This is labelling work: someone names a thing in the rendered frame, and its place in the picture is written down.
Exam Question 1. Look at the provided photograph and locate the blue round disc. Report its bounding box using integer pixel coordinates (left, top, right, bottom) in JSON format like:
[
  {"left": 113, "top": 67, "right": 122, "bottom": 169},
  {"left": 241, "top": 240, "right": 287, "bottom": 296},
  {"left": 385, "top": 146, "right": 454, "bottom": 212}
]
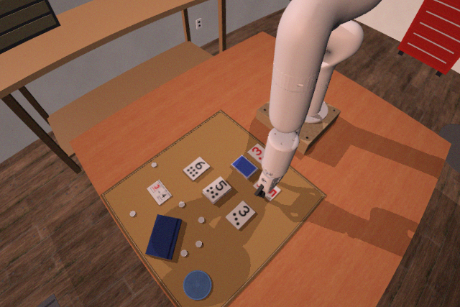
[{"left": 183, "top": 270, "right": 212, "bottom": 300}]

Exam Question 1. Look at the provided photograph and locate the dark blue notebook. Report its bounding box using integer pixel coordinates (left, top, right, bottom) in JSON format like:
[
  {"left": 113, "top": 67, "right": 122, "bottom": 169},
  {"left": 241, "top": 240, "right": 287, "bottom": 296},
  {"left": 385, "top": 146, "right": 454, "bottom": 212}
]
[{"left": 146, "top": 214, "right": 182, "bottom": 260}]

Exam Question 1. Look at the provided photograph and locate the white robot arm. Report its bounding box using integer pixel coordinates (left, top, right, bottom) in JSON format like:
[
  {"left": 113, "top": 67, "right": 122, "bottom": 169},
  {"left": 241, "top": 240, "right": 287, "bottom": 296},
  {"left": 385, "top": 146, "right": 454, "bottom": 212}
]
[{"left": 262, "top": 0, "right": 381, "bottom": 178}]

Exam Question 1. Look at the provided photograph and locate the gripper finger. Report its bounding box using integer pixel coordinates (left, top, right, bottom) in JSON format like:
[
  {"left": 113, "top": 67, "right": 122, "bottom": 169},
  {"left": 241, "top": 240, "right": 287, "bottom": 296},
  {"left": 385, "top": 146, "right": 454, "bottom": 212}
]
[{"left": 254, "top": 184, "right": 265, "bottom": 198}]

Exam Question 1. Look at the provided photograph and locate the tan card cloth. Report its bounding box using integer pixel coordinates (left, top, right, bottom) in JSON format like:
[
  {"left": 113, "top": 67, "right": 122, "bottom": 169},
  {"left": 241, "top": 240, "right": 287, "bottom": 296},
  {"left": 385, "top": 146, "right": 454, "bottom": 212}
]
[
  {"left": 101, "top": 110, "right": 327, "bottom": 307},
  {"left": 104, "top": 112, "right": 322, "bottom": 307}
]

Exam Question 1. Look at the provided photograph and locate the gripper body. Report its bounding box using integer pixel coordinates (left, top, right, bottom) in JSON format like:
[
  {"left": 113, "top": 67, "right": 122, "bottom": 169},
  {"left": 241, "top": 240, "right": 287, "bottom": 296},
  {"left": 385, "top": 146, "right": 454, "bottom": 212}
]
[{"left": 258, "top": 170, "right": 283, "bottom": 193}]

